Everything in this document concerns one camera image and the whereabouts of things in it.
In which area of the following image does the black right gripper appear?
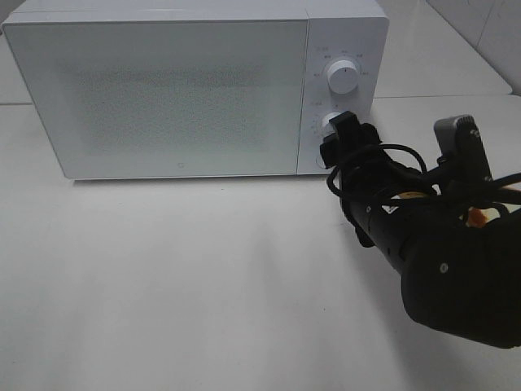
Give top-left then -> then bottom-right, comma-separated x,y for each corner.
319,111 -> 427,207

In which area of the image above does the round white door button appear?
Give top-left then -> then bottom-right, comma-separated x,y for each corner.
316,154 -> 326,169

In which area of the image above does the white microwave door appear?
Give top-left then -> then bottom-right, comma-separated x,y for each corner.
5,20 -> 307,179

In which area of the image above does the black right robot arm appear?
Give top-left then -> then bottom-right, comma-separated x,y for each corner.
320,112 -> 520,349

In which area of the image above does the lower white timer knob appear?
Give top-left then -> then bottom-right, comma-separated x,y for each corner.
318,112 -> 340,141

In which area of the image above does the upper white power knob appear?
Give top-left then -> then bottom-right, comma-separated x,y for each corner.
326,59 -> 360,94

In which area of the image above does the white microwave oven body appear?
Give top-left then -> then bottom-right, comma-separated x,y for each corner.
2,1 -> 389,175

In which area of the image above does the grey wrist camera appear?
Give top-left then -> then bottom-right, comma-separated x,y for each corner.
434,115 -> 492,183

